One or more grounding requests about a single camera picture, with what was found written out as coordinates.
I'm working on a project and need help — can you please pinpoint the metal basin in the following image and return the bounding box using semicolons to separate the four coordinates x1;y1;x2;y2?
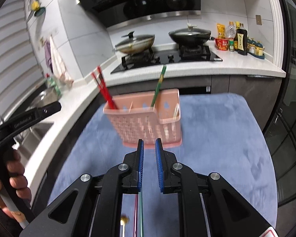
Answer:
29;88;60;114

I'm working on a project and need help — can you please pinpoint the black range hood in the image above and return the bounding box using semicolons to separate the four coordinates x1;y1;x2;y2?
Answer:
72;0;203;28

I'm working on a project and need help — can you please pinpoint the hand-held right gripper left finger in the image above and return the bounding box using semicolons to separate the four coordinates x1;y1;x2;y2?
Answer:
20;139;145;237

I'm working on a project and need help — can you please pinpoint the black framed glass door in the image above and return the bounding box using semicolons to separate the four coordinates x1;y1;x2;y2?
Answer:
261;0;296;209

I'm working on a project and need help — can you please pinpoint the dark red chopstick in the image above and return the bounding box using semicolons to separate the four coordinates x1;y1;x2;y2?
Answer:
134;195;140;237

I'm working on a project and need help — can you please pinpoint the purple hanging cloth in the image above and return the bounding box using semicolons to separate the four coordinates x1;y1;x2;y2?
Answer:
44;40;53;73

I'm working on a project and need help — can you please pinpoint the black gas stove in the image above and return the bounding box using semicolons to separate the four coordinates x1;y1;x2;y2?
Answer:
110;45;223;75

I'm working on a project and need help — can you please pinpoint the person's left hand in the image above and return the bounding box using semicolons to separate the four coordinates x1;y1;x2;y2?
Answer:
0;150;30;225

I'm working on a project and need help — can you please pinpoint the blue plush mat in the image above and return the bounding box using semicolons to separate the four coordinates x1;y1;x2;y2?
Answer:
46;92;280;237

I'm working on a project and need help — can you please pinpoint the pink perforated utensil holder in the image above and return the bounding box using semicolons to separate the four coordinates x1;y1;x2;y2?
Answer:
103;88;183;150

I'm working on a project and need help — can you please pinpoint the bright red chopstick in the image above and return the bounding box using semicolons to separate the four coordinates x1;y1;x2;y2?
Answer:
96;65;114;104
91;71;118;110

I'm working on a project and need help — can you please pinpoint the spice jar rack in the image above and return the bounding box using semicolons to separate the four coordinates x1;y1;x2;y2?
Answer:
247;37;266;60

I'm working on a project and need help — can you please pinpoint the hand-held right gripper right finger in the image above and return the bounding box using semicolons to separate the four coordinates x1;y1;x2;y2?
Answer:
155;138;274;237

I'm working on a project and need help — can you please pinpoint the red instant noodle cup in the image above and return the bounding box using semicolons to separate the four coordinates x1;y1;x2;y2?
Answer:
214;38;229;51

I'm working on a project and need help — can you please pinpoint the clear bottle with yellow cap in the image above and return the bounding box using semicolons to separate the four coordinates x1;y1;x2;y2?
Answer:
224;21;236;41

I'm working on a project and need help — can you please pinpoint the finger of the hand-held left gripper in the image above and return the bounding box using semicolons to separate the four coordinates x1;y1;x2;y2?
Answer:
0;101;62;144

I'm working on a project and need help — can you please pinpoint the green dish soap bottle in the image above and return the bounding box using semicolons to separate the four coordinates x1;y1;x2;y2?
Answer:
45;73;62;99

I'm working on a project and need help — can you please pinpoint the dark soy sauce bottle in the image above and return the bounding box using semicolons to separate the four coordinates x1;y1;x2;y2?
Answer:
234;23;249;56

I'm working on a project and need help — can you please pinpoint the yellow seasoning packet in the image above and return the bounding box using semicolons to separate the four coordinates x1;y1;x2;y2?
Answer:
216;23;226;40

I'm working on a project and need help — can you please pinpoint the green chopstick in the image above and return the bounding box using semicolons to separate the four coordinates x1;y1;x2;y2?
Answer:
139;194;144;237
150;65;167;108

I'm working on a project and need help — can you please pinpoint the gold metal spoon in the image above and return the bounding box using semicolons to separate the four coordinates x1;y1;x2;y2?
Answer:
120;216;130;237

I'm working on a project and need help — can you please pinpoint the beige pan with glass lid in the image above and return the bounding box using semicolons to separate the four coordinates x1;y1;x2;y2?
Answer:
114;31;156;55

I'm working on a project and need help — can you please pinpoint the white window blind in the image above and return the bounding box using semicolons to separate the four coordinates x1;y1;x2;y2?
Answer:
0;0;48;120

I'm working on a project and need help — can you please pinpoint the black wok with lid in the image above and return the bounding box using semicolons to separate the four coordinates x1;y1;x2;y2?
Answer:
168;23;215;47

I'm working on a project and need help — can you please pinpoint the steel kitchen sink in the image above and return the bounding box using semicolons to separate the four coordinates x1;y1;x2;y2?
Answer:
17;120;55;159

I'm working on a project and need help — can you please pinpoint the white hanging towel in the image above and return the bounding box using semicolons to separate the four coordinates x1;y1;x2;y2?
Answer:
49;36;75;87

